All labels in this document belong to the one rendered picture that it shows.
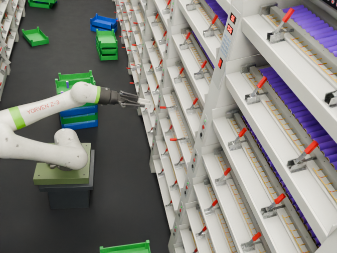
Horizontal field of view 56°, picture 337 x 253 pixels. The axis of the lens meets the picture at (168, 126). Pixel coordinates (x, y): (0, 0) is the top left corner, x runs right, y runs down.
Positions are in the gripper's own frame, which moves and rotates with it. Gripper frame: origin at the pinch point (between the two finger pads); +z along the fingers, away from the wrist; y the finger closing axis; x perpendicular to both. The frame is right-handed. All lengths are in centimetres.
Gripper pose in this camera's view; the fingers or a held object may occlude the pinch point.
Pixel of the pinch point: (144, 103)
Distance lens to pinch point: 178.6
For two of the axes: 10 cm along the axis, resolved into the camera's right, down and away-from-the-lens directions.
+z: 9.1, 1.4, 3.9
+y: 2.1, 6.6, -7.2
